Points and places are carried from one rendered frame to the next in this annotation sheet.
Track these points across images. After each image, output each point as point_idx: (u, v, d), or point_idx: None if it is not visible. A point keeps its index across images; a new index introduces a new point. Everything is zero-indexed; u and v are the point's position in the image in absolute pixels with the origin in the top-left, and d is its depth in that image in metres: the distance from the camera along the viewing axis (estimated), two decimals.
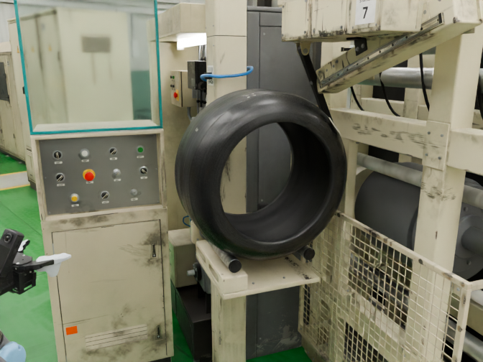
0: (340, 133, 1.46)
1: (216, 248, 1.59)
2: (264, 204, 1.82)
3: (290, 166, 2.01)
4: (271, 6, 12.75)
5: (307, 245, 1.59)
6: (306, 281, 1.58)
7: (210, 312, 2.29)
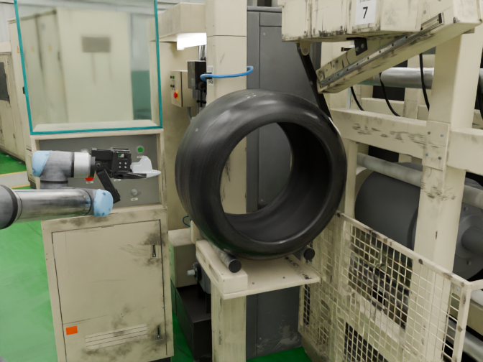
0: (340, 133, 1.46)
1: (216, 248, 1.59)
2: (264, 204, 1.82)
3: (290, 166, 2.01)
4: (271, 6, 12.75)
5: (307, 245, 1.59)
6: (306, 281, 1.58)
7: (210, 312, 2.29)
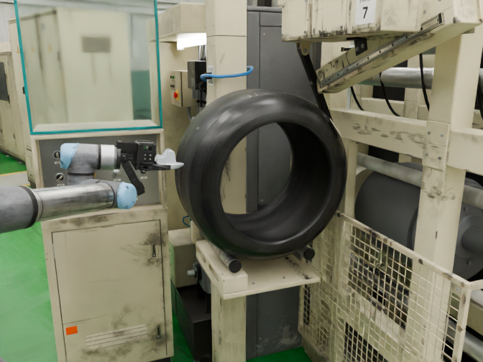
0: (341, 134, 1.46)
1: (215, 250, 1.59)
2: (264, 204, 1.82)
3: (290, 166, 2.01)
4: (271, 6, 12.75)
5: None
6: (306, 281, 1.58)
7: (210, 312, 2.29)
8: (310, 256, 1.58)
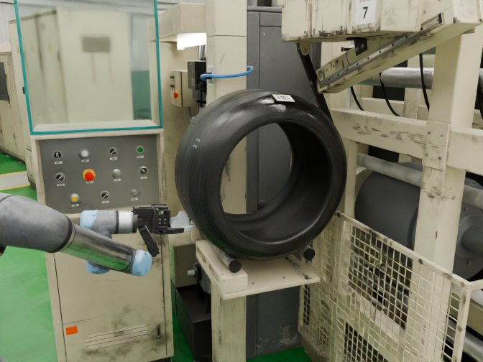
0: (292, 100, 1.37)
1: None
2: (264, 204, 1.82)
3: (290, 166, 2.01)
4: (271, 6, 12.75)
5: (299, 252, 1.59)
6: (306, 281, 1.58)
7: (210, 312, 2.29)
8: (310, 247, 1.57)
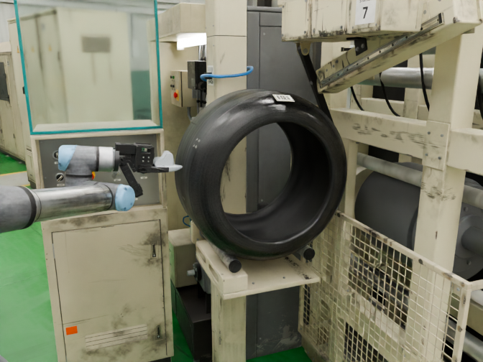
0: (292, 100, 1.37)
1: None
2: (264, 204, 1.82)
3: (290, 166, 2.01)
4: (271, 6, 12.75)
5: (299, 252, 1.59)
6: (306, 281, 1.58)
7: (210, 312, 2.29)
8: (310, 247, 1.57)
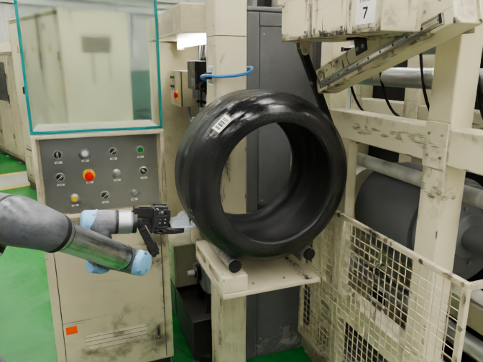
0: (230, 118, 1.31)
1: None
2: (264, 204, 1.82)
3: (290, 166, 2.01)
4: (271, 6, 12.75)
5: None
6: (306, 281, 1.58)
7: (210, 312, 2.29)
8: (302, 253, 1.57)
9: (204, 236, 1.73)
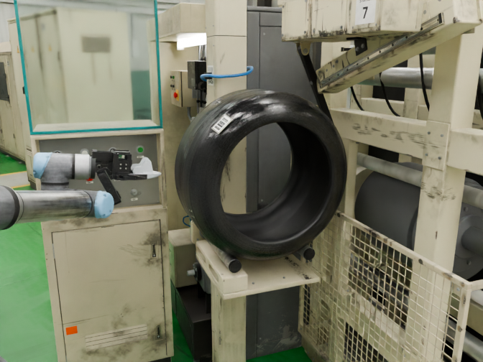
0: (230, 118, 1.31)
1: None
2: (264, 204, 1.82)
3: (290, 166, 2.01)
4: (271, 6, 12.75)
5: None
6: (306, 281, 1.58)
7: (210, 312, 2.29)
8: (302, 253, 1.57)
9: (204, 236, 1.73)
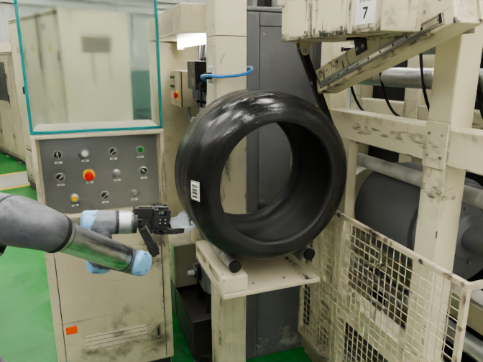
0: (197, 183, 1.32)
1: (216, 248, 1.59)
2: (264, 204, 1.82)
3: (290, 166, 2.01)
4: (271, 6, 12.75)
5: (307, 245, 1.59)
6: (306, 281, 1.58)
7: (210, 312, 2.29)
8: (308, 258, 1.58)
9: None
